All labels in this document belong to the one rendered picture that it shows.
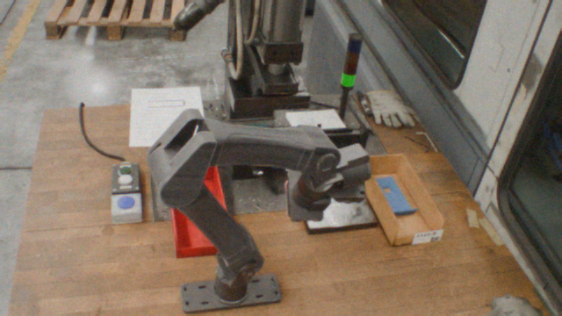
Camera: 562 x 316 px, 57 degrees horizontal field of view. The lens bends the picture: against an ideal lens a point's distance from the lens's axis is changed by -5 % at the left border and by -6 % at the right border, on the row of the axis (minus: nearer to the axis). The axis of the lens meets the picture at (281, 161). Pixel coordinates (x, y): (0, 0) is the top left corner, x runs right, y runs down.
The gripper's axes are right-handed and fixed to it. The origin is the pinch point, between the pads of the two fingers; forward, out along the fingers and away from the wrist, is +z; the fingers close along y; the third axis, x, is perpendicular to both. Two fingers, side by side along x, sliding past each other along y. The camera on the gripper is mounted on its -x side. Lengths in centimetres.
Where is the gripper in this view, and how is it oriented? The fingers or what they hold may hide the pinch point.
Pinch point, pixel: (297, 207)
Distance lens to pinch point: 114.3
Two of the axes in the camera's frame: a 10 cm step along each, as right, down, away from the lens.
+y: -0.5, -9.3, 3.6
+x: -9.8, -0.1, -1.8
